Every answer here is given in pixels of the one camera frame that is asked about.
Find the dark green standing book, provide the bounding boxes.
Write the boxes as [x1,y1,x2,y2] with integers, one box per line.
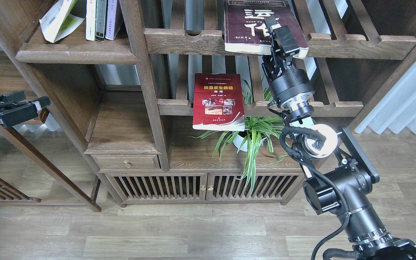
[95,0,108,42]

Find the red book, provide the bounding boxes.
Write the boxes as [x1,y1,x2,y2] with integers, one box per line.
[193,73,245,131]

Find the white curtain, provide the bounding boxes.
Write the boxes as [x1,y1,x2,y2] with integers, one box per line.
[355,62,416,134]

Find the dark maroon book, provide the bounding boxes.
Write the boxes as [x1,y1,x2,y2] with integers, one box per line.
[224,0,309,58]

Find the brass cabinet door knobs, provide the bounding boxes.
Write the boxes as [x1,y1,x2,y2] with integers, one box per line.
[200,185,214,191]

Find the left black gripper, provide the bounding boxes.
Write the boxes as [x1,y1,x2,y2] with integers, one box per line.
[0,91,51,128]

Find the yellow green book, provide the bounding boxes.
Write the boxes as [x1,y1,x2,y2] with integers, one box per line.
[39,0,84,43]

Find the dark wooden bookshelf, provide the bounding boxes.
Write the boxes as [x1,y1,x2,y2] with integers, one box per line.
[0,0,416,207]

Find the white plant pot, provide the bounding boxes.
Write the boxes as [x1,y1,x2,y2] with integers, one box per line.
[232,131,266,153]

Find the brass drawer knob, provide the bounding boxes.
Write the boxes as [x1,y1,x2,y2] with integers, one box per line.
[123,161,132,169]

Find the white standing book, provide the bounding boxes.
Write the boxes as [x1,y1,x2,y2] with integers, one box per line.
[85,0,97,41]

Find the lavender standing book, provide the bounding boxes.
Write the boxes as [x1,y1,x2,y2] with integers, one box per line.
[105,0,123,40]

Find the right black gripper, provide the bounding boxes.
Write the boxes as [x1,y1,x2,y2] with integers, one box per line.
[262,15,314,109]

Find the spider plant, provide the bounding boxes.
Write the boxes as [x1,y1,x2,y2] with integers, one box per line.
[193,73,283,194]

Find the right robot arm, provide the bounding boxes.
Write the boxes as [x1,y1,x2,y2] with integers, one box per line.
[262,16,416,260]

